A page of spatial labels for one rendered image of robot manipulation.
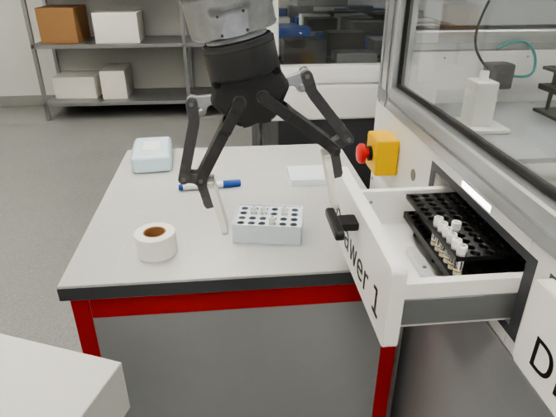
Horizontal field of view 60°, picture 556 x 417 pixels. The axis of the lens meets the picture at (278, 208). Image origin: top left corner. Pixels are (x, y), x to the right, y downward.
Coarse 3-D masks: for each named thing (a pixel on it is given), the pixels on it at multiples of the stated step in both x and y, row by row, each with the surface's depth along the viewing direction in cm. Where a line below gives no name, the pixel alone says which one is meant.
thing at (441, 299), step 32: (384, 192) 75; (416, 192) 76; (448, 192) 76; (384, 224) 77; (416, 288) 54; (448, 288) 54; (480, 288) 55; (512, 288) 55; (416, 320) 56; (448, 320) 56; (480, 320) 57
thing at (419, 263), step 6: (408, 252) 68; (414, 252) 68; (414, 258) 66; (420, 258) 66; (414, 264) 66; (420, 264) 65; (426, 264) 65; (420, 270) 64; (426, 270) 64; (420, 276) 64; (426, 276) 62; (432, 276) 62
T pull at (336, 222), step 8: (328, 208) 66; (328, 216) 64; (336, 216) 64; (344, 216) 64; (352, 216) 64; (336, 224) 62; (344, 224) 62; (352, 224) 62; (336, 232) 60; (344, 232) 60; (336, 240) 61
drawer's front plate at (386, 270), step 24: (360, 192) 67; (360, 216) 62; (360, 240) 62; (384, 240) 55; (360, 264) 63; (384, 264) 53; (360, 288) 64; (384, 288) 53; (384, 312) 53; (384, 336) 54
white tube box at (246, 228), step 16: (240, 208) 91; (272, 208) 92; (288, 208) 91; (240, 224) 85; (256, 224) 86; (288, 224) 86; (240, 240) 87; (256, 240) 86; (272, 240) 86; (288, 240) 86
